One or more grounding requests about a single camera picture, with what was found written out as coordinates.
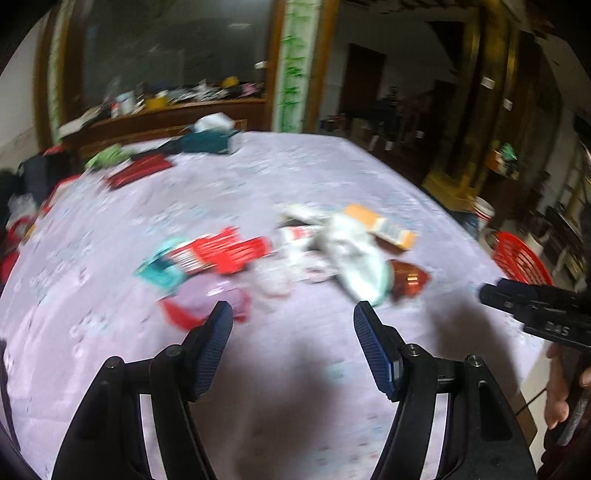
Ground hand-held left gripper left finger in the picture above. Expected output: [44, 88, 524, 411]
[51, 300, 234, 480]

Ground red and white packet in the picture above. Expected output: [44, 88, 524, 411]
[171, 226, 274, 276]

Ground person's right hand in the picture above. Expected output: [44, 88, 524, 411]
[545, 344, 591, 431]

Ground teal snack packet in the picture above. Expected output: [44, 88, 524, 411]
[134, 237, 191, 296]

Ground dark cloth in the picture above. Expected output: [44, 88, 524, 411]
[17, 148, 77, 205]

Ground red plastic basket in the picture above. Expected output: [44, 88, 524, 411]
[491, 231, 555, 289]

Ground golden pillar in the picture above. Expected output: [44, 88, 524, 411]
[422, 14, 525, 209]

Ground bamboo painted pillar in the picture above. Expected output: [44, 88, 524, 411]
[271, 0, 325, 136]

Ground green cloth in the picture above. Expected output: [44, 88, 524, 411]
[84, 144, 136, 170]

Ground teal tissue box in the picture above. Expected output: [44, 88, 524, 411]
[179, 114, 242, 156]

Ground white plastic bucket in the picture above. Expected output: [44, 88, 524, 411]
[465, 196, 496, 239]

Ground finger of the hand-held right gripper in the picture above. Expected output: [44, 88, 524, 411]
[496, 277, 555, 291]
[479, 282, 527, 320]

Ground brown shiny wrapper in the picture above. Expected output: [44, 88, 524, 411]
[387, 258, 432, 302]

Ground dark red flat packet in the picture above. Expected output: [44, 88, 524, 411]
[104, 154, 175, 191]

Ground purple and red wrapper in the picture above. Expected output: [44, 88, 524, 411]
[158, 276, 253, 331]

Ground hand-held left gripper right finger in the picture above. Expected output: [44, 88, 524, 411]
[353, 301, 539, 480]

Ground orange and white box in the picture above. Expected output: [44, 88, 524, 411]
[344, 203, 419, 252]

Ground wooden side cabinet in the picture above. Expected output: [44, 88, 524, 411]
[480, 159, 527, 232]

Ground wooden sideboard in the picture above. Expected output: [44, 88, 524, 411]
[59, 95, 269, 158]

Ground dark wooden door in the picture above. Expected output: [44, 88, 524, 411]
[344, 44, 387, 117]

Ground white tube packet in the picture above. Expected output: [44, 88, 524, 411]
[276, 224, 327, 250]

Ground white crumpled plastic bag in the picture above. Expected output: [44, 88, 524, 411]
[318, 212, 394, 308]

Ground lilac printed tablecloth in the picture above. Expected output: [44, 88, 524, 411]
[0, 131, 550, 480]

